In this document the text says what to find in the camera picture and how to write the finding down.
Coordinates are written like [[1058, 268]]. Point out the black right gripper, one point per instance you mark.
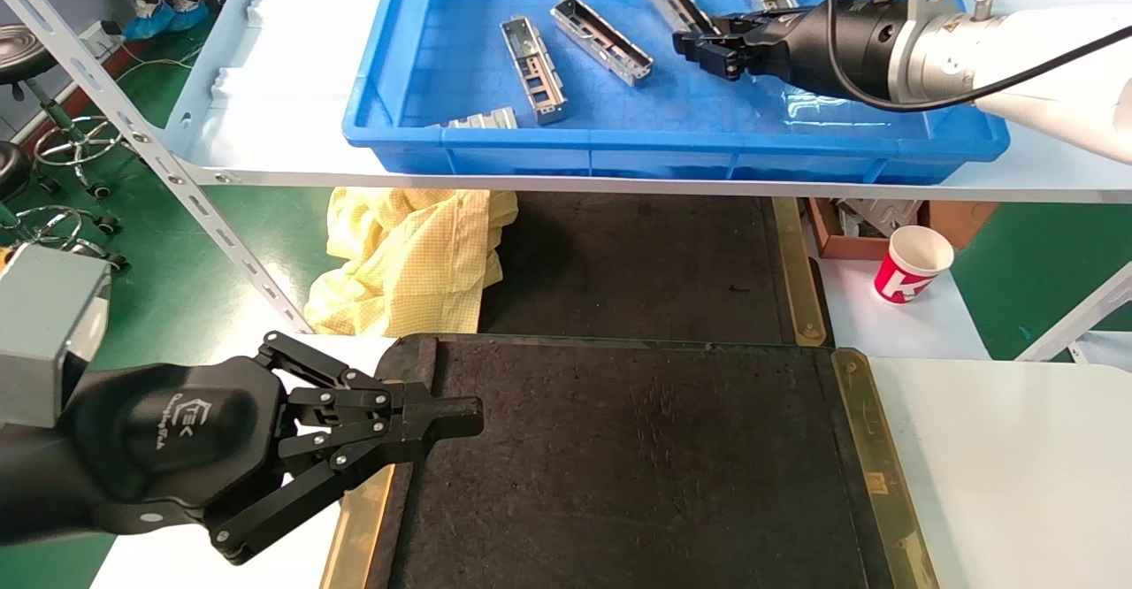
[[831, 45]]

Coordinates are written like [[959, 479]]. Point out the black felt container tray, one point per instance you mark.
[[637, 262]]

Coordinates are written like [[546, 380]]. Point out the red white paper cup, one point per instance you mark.
[[906, 275]]

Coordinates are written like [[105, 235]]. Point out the white power strip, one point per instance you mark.
[[102, 41]]

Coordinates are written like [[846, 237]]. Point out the black round stool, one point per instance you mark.
[[11, 169], [22, 49]]

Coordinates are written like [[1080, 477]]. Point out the brown cardboard box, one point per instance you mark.
[[959, 218]]

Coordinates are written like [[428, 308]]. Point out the white diagonal frame bar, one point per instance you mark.
[[1079, 315]]

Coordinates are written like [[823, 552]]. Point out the clear plastic bag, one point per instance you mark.
[[840, 110]]

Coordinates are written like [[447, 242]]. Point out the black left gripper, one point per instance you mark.
[[177, 430]]

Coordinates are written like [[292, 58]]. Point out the black work mat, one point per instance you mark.
[[619, 483]]

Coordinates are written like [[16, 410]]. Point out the blue plastic tray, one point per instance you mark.
[[707, 142]]

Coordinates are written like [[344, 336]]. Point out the brass edge strip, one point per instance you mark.
[[354, 536], [875, 465], [796, 271]]

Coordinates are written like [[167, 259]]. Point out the grey metal parts pile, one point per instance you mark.
[[875, 216]]

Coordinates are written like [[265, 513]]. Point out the grey perforated shelf upright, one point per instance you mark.
[[133, 120]]

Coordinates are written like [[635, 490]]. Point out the blue shoe cover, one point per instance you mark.
[[150, 23], [190, 16]]

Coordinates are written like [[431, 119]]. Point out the yellow cloth garment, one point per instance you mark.
[[416, 253]]

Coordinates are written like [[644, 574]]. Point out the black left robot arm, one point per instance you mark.
[[35, 492]]

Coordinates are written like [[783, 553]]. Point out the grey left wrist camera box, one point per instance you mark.
[[44, 324]]

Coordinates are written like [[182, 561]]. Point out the white shelf board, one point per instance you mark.
[[292, 129]]

